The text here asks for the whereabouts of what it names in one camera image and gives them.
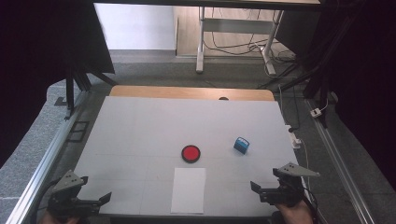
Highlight black rectangular floor bracket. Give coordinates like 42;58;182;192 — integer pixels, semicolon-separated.
67;120;91;144

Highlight black metal stand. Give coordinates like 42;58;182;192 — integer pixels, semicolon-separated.
257;0;366;129

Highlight white power strip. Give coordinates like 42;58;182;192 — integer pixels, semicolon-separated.
284;124;303;150

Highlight black floor cables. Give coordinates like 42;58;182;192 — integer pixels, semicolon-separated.
204;7;297;64

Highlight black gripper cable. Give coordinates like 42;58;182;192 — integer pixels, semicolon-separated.
298;183;322;224
36;178;64;224

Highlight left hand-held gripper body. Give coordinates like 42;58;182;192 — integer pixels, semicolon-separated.
46;169;102;222

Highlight person's left hand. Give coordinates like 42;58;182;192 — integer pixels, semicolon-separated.
39;211;80;224

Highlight person's right hand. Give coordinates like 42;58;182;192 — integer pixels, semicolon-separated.
275;200;314;224

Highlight blue stamp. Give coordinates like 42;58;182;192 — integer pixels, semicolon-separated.
233;136;251;155

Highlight white desk frame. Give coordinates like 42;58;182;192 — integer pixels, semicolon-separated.
195;6;285;77

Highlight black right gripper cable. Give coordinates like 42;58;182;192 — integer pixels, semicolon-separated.
298;183;322;224

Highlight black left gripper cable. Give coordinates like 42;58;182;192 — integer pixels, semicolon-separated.
36;178;64;224

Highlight black tripod stand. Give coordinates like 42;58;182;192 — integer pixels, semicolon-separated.
54;66;119;121

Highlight round red ink pad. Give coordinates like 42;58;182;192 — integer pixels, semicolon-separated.
180;145;202;164

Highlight aluminium rail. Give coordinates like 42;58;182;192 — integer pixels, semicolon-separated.
6;90;92;224
304;98;377;224

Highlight black curtain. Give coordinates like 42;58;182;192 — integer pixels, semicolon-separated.
0;0;116;167
311;0;396;189

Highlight white paper sheet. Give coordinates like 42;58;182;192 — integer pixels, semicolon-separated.
170;167;207;215

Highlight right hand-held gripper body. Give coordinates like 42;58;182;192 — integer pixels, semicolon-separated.
260;161;321;208

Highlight white table mat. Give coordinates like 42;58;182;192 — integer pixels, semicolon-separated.
74;95;316;217

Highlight white cable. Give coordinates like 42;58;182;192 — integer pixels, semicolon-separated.
299;139;329;224

